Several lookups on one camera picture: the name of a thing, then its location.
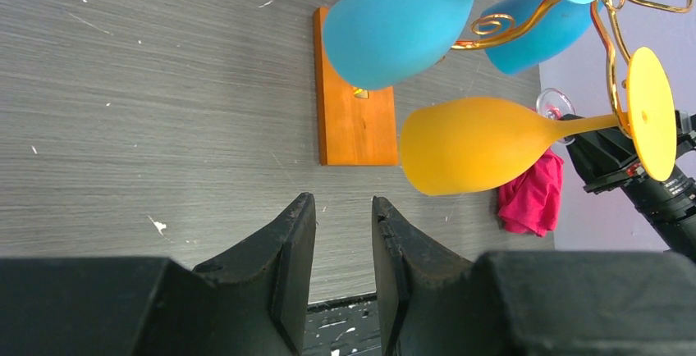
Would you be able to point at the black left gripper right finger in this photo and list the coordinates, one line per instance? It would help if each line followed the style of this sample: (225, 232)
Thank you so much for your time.
(431, 301)

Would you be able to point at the blue wine glass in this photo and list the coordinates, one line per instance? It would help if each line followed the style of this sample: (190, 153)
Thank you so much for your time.
(373, 44)
(519, 34)

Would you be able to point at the crumpled pink cloth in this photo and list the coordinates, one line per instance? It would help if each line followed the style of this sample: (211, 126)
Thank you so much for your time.
(531, 203)

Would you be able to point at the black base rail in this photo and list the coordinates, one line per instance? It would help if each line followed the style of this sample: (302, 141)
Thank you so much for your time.
(346, 326)

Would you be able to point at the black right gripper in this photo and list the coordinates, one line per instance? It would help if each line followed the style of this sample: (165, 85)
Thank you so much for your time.
(605, 160)

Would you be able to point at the yellow wine glass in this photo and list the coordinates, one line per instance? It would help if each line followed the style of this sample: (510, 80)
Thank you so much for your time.
(475, 144)

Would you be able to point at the clear wine glass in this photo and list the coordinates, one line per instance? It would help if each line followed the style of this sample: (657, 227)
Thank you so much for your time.
(553, 104)

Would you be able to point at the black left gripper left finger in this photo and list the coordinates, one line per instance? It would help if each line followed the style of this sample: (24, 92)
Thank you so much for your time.
(251, 299)

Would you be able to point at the gold wire wine glass rack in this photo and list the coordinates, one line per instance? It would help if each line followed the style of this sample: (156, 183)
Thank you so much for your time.
(356, 127)

